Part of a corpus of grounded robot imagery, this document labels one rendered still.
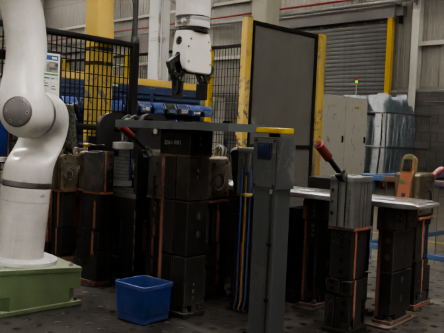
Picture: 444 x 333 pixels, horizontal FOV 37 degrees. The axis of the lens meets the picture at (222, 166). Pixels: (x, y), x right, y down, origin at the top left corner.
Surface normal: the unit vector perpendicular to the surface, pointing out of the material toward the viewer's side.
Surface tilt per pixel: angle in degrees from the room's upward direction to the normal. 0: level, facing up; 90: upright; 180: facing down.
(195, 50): 90
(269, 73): 90
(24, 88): 61
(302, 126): 91
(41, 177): 89
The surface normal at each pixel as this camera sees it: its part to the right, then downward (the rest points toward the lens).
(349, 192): -0.64, 0.01
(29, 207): 0.47, 0.09
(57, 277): 0.69, 0.07
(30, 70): 0.16, -0.43
